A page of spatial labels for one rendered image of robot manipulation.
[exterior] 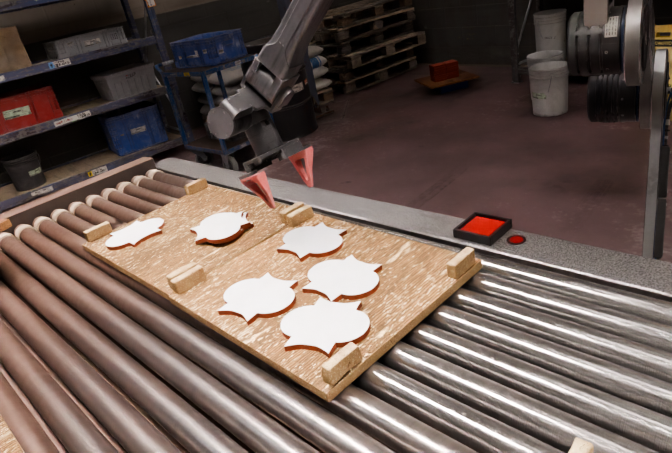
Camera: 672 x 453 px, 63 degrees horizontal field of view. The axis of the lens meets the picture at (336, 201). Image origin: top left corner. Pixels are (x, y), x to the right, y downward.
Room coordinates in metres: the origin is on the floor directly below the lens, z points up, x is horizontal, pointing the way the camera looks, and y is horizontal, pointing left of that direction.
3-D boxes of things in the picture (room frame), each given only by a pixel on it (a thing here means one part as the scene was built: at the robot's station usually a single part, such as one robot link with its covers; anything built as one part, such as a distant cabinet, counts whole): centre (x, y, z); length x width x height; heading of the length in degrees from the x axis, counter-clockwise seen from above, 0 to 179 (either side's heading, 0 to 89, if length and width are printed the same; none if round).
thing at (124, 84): (5.26, 1.69, 0.76); 0.50 x 0.36 x 0.24; 130
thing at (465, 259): (0.72, -0.17, 0.95); 0.06 x 0.02 x 0.03; 130
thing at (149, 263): (1.11, 0.32, 0.93); 0.41 x 0.35 x 0.02; 41
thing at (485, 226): (0.86, -0.25, 0.92); 0.06 x 0.06 x 0.01; 41
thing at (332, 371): (0.55, 0.03, 0.95); 0.06 x 0.02 x 0.03; 130
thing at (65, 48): (5.13, 1.87, 1.16); 0.60 x 0.40 x 0.15; 127
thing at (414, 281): (0.79, 0.06, 0.93); 0.41 x 0.35 x 0.02; 40
